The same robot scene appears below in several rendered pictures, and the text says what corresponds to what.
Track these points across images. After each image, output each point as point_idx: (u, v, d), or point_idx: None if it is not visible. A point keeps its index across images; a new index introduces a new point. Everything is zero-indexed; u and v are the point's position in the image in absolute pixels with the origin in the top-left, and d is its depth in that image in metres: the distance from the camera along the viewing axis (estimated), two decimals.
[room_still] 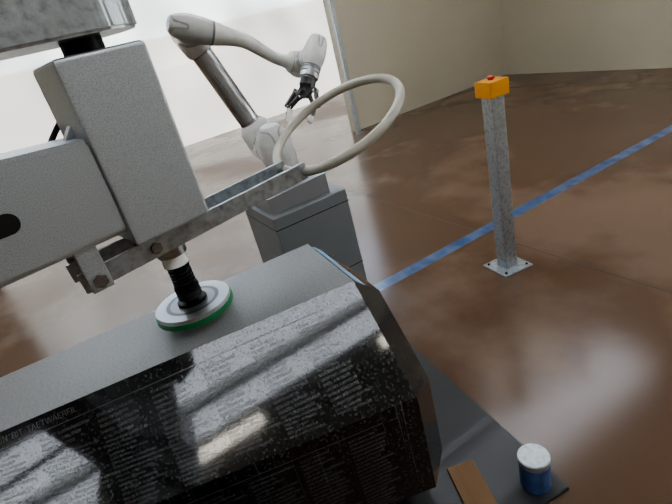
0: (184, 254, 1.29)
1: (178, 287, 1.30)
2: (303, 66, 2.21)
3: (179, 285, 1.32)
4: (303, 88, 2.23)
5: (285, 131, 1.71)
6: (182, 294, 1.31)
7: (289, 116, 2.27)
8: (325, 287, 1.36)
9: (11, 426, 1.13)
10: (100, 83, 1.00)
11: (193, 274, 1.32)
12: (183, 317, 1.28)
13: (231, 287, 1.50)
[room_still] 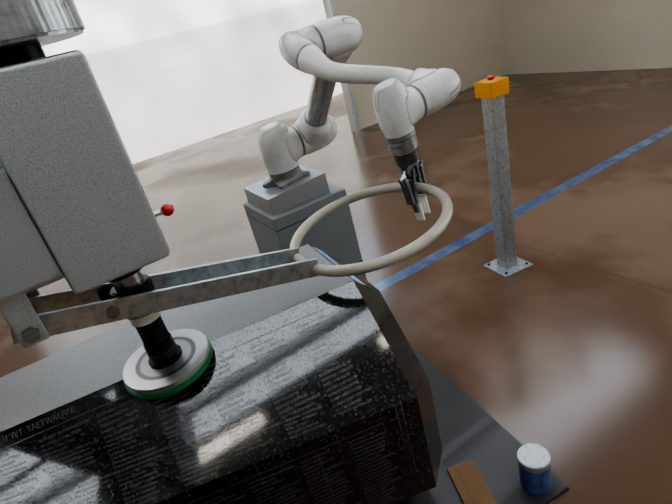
0: None
1: (146, 345, 1.14)
2: None
3: None
4: None
5: (316, 215, 1.55)
6: (151, 353, 1.14)
7: (424, 205, 1.57)
8: (325, 287, 1.36)
9: (11, 426, 1.13)
10: (21, 105, 0.82)
11: (165, 331, 1.15)
12: (169, 378, 1.12)
13: None
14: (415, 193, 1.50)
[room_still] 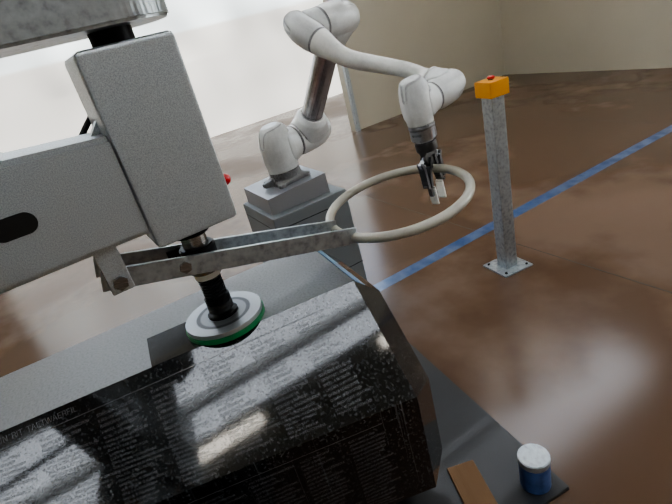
0: None
1: (208, 299, 1.27)
2: None
3: (210, 296, 1.28)
4: None
5: (346, 194, 1.70)
6: (212, 306, 1.27)
7: (440, 189, 1.74)
8: (325, 287, 1.36)
9: (11, 426, 1.13)
10: (123, 77, 0.95)
11: (224, 287, 1.28)
12: (231, 295, 1.39)
13: (231, 287, 1.50)
14: (431, 178, 1.67)
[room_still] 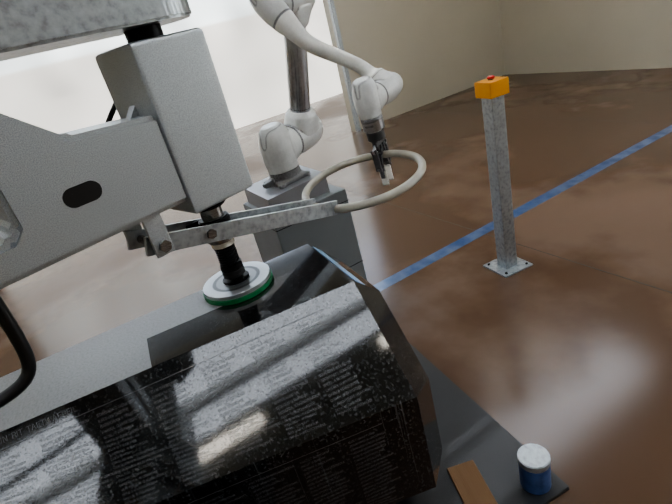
0: None
1: (225, 265, 1.43)
2: None
3: None
4: None
5: (314, 180, 1.95)
6: (229, 272, 1.44)
7: (388, 173, 2.07)
8: (325, 287, 1.36)
9: (11, 426, 1.13)
10: (167, 65, 1.12)
11: (237, 254, 1.45)
12: (240, 289, 1.41)
13: None
14: (382, 163, 1.99)
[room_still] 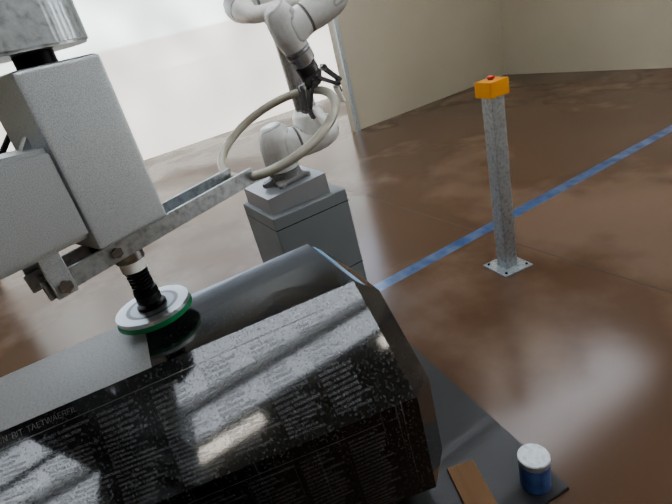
0: (143, 259, 1.33)
1: (138, 291, 1.34)
2: None
3: (138, 290, 1.36)
4: None
5: (227, 142, 1.79)
6: (143, 298, 1.34)
7: (339, 94, 1.81)
8: (325, 287, 1.36)
9: (11, 426, 1.13)
10: (58, 94, 1.05)
11: (152, 279, 1.36)
12: (127, 321, 1.33)
13: (231, 287, 1.50)
14: (310, 102, 1.72)
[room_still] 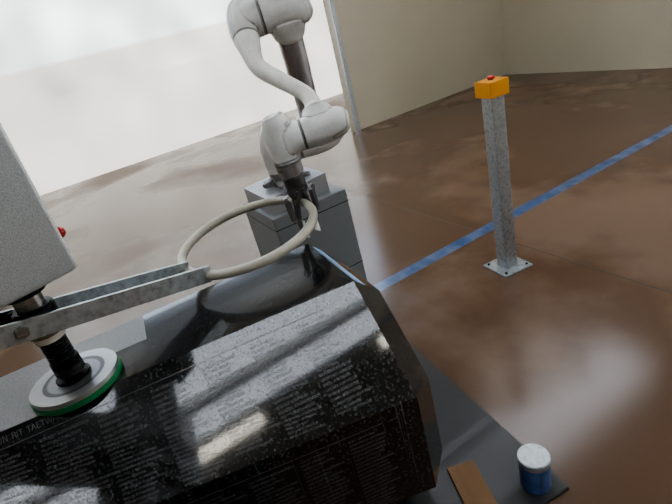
0: None
1: (54, 364, 1.15)
2: None
3: None
4: None
5: (195, 235, 1.69)
6: (60, 371, 1.16)
7: None
8: (325, 287, 1.36)
9: (11, 426, 1.13)
10: None
11: (72, 347, 1.18)
12: (41, 399, 1.15)
13: (231, 287, 1.50)
14: (298, 213, 1.69)
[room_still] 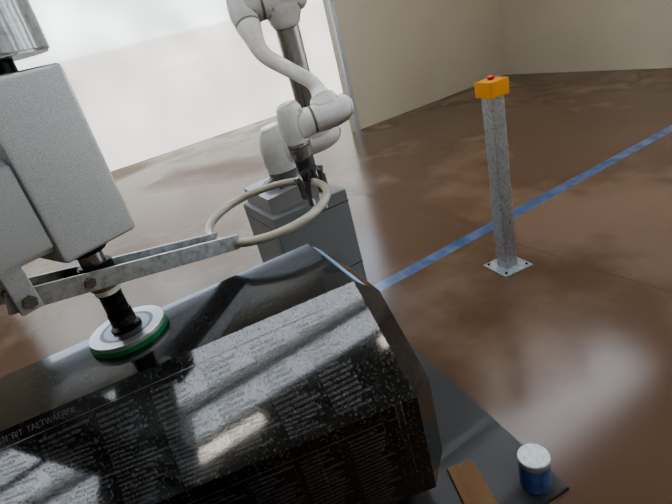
0: None
1: (112, 314, 1.32)
2: None
3: (112, 312, 1.34)
4: None
5: (218, 212, 1.87)
6: (117, 320, 1.33)
7: None
8: (325, 287, 1.36)
9: (11, 426, 1.13)
10: (19, 104, 1.02)
11: (126, 300, 1.35)
12: (109, 345, 1.30)
13: (231, 287, 1.50)
14: (309, 191, 1.89)
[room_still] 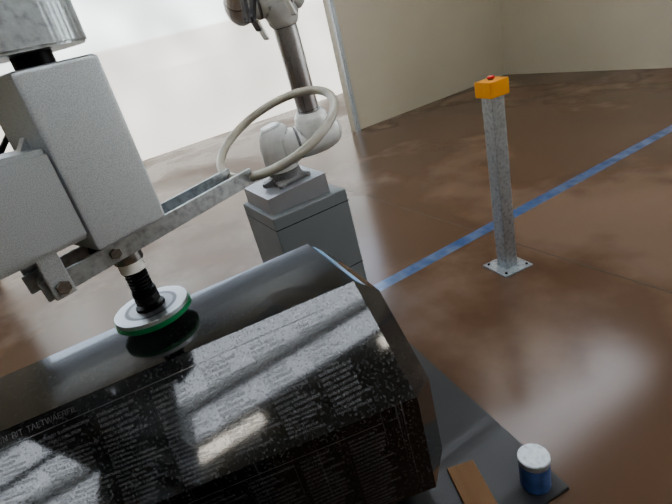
0: (142, 260, 1.33)
1: (136, 292, 1.34)
2: None
3: (137, 290, 1.35)
4: None
5: (226, 142, 1.79)
6: (142, 299, 1.34)
7: (289, 6, 1.59)
8: (325, 287, 1.36)
9: (11, 426, 1.13)
10: (57, 94, 1.05)
11: (150, 279, 1.36)
12: (136, 322, 1.32)
13: (231, 287, 1.50)
14: (253, 9, 1.50)
